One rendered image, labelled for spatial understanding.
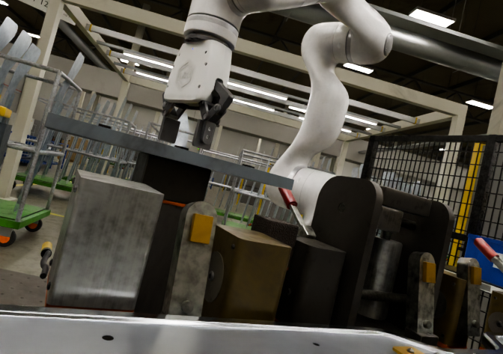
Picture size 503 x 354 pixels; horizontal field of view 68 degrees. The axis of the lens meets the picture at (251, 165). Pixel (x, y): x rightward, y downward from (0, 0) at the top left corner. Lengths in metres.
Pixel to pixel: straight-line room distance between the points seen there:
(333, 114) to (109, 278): 0.69
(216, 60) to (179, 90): 0.07
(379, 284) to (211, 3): 0.52
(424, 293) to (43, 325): 0.51
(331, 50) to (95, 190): 0.75
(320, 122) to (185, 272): 0.62
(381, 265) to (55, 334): 0.50
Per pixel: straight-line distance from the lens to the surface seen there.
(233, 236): 0.44
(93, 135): 0.52
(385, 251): 0.67
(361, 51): 0.96
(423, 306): 0.65
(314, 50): 1.00
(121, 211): 0.37
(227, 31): 0.60
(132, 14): 6.87
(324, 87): 0.96
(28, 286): 1.31
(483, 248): 0.98
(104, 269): 0.39
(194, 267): 0.42
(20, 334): 0.33
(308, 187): 0.92
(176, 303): 0.42
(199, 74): 0.57
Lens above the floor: 1.14
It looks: 3 degrees up
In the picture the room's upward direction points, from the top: 14 degrees clockwise
